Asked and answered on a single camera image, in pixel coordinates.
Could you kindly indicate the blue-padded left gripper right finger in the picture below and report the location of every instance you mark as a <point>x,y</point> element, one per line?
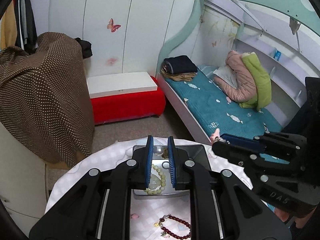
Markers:
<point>221,205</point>

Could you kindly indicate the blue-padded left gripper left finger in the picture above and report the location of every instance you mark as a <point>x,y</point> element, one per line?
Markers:
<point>98,205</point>

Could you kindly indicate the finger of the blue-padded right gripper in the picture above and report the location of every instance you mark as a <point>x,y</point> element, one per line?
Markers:
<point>235,154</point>
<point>250,144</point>

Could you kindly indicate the pink flower hair clip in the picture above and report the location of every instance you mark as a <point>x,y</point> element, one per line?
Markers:
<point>215,137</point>

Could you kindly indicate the pale green jade pendant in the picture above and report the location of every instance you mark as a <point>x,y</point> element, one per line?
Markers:
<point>154,183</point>

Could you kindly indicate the pink padded jacket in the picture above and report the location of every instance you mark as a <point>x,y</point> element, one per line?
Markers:
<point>234,79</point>

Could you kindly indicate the teal bed mattress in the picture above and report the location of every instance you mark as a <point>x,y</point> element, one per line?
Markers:
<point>203,108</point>

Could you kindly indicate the green padded jacket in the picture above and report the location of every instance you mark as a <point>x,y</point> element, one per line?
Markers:
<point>262,82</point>

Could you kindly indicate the beige cabinet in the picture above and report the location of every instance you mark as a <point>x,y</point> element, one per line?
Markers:
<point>23,191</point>

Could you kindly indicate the tan folded clothes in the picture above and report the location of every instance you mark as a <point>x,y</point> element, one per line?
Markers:
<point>187,77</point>

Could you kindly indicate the dark folded clothes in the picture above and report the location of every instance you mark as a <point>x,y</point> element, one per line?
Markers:
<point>179,65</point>

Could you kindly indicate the red ottoman bench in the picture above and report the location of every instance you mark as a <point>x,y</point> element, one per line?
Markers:
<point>128,106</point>

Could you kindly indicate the brown polka dot cloth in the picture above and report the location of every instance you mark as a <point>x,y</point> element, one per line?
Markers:
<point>45,102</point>

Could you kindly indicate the white board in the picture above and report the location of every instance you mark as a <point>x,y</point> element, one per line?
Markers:
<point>116,84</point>

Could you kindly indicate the black garment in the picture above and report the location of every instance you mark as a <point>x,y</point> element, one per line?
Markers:
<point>86,48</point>

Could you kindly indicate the hanging clothes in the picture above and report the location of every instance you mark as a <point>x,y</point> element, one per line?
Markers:
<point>18,26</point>

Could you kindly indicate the pink butterfly wall sticker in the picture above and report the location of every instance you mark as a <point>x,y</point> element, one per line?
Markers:
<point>112,27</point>

